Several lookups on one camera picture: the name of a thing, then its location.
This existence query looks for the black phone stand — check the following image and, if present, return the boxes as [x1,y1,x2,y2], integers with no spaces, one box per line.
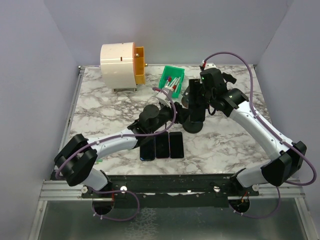
[182,117,204,134]
[222,72,237,87]

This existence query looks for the markers in green bin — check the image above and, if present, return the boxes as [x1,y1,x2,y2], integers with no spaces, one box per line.
[164,77,181,93]

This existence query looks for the orange drawer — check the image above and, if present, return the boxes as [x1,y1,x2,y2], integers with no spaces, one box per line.
[133,46,146,85]

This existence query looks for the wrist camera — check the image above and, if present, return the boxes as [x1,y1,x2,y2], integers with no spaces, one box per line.
[199,61,217,72]
[155,86,174,108]

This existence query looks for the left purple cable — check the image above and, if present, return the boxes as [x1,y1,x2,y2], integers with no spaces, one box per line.
[54,87,176,181]

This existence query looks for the white round drawer cabinet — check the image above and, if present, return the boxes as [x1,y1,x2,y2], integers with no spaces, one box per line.
[100,42,137,90]

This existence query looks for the black phone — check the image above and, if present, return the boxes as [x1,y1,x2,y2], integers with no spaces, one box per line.
[139,138,156,161]

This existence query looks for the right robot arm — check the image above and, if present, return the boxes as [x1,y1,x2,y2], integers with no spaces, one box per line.
[187,67,307,196]

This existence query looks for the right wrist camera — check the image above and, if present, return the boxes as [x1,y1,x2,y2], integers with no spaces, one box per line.
[199,61,217,72]

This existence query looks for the purple edged phone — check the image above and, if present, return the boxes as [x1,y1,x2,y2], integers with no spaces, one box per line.
[155,131,170,159]

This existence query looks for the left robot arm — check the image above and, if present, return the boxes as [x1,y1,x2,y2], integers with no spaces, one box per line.
[54,102,190,198]

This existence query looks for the green plastic bin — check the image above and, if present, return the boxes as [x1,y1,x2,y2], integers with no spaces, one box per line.
[158,65,185,99]

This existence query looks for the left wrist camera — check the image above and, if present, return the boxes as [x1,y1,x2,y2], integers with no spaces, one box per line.
[155,86,174,108]

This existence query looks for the black front mounting rail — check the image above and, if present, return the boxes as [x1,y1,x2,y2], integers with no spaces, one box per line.
[81,173,259,209]

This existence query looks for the brown base phone stand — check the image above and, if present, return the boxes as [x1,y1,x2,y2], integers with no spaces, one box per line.
[181,86,190,108]

